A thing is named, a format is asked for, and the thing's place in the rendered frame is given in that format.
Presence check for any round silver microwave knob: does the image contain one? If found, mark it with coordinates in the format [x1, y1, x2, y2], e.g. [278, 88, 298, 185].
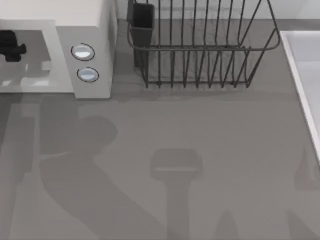
[76, 66, 100, 84]
[70, 42, 96, 62]

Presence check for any pale microwave oven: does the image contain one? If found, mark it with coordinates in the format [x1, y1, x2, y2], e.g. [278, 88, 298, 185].
[0, 0, 118, 100]

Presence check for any dark grey cutlery holder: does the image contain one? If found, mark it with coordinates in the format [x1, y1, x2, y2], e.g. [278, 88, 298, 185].
[126, 0, 156, 47]

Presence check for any microwave oven door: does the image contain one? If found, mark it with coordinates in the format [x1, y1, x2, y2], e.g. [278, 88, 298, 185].
[0, 19, 76, 95]

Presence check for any white sink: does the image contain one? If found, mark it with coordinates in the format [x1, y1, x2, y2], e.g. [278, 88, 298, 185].
[279, 30, 320, 166]

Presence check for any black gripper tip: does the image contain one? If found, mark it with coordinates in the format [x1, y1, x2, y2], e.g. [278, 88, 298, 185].
[0, 29, 27, 63]

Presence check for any dark wire dish rack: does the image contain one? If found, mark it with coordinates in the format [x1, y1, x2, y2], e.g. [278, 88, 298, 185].
[126, 0, 281, 89]

